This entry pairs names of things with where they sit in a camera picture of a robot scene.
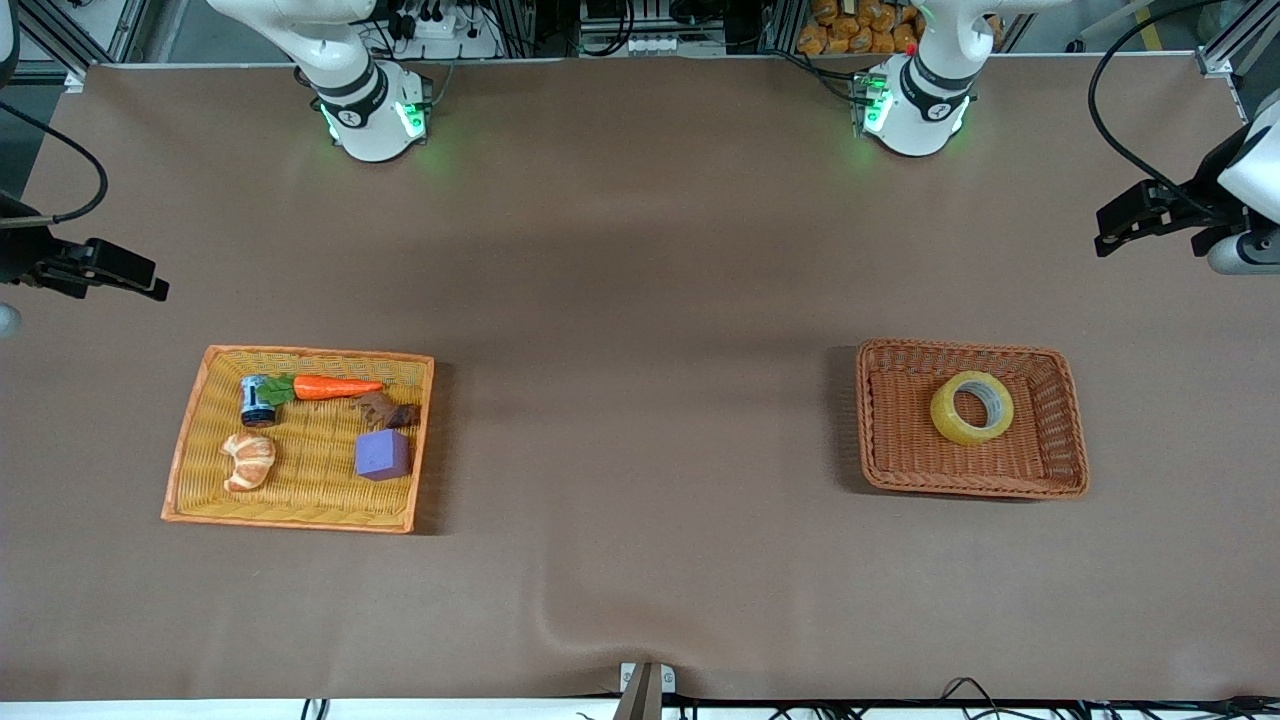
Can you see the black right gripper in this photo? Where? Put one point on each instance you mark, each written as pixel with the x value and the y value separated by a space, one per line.
pixel 22 255

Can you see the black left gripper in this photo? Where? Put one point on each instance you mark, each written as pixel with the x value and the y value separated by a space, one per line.
pixel 1203 205

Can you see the yellow tape roll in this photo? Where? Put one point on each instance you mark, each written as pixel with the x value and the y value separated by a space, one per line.
pixel 945 425

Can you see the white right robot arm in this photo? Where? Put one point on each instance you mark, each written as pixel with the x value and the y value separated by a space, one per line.
pixel 360 120

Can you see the small dark blue can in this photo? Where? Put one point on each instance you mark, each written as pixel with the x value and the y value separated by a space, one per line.
pixel 257 405

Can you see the toy croissant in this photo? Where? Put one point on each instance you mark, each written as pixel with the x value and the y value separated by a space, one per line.
pixel 248 462

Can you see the orange toy carrot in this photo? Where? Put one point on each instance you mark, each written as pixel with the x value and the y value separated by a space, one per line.
pixel 335 388

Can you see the yellow wicker tray orange rim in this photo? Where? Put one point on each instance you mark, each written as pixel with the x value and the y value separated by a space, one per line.
pixel 300 500

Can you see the brown toy chunk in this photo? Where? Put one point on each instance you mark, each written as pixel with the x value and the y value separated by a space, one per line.
pixel 388 411

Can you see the brown wicker basket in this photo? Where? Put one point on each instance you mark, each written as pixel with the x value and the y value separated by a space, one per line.
pixel 960 470

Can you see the purple cube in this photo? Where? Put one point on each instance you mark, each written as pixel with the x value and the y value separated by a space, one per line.
pixel 382 455

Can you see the bag of orange buns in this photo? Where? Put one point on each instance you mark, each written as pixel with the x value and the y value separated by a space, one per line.
pixel 850 25

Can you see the white power strip with plugs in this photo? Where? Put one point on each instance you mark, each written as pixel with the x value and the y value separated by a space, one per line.
pixel 440 28

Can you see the long white power strip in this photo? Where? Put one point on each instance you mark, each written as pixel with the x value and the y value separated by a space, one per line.
pixel 650 45

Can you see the aluminium frame profile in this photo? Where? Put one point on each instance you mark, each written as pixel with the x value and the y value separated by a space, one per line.
pixel 1235 45
pixel 80 40

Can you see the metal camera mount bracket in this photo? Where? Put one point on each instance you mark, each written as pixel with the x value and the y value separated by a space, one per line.
pixel 645 690

